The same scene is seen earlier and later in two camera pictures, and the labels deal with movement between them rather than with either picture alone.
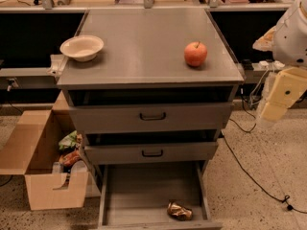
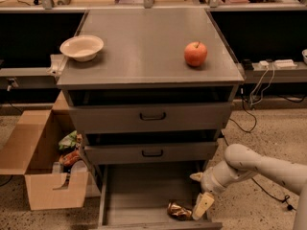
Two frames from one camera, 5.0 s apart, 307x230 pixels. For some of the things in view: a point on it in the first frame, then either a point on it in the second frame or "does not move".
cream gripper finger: x=266 y=42 to x=197 y=176
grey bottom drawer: x=134 y=195 does not move
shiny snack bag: x=177 y=208 does not move
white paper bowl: x=83 y=48 does not move
